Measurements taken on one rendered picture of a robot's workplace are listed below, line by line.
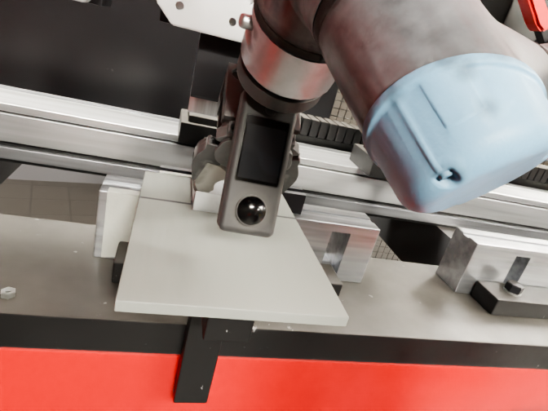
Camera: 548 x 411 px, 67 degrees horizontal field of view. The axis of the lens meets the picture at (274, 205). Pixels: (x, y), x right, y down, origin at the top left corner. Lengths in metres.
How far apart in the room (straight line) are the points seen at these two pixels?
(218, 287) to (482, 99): 0.24
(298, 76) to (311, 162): 0.56
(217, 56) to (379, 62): 0.35
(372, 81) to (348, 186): 0.70
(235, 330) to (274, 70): 0.21
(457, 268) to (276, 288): 0.46
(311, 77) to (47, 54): 0.84
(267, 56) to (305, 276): 0.20
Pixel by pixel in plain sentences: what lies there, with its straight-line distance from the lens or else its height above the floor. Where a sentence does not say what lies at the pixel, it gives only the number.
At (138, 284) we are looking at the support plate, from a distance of 0.33.
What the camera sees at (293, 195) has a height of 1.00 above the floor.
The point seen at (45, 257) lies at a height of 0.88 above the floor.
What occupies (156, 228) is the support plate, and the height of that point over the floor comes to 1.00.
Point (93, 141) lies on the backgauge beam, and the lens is 0.81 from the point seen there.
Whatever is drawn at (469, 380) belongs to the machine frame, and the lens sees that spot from 0.72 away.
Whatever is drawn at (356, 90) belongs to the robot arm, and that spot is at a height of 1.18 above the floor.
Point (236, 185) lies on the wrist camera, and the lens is 0.33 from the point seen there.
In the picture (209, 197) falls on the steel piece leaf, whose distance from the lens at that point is 0.45.
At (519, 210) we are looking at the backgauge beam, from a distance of 1.15.
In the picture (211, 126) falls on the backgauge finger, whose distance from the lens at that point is 0.74.
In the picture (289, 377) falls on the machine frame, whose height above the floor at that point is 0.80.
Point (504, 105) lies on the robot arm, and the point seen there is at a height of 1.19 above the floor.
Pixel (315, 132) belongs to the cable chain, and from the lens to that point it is 0.98.
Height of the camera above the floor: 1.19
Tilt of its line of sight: 22 degrees down
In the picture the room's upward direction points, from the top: 15 degrees clockwise
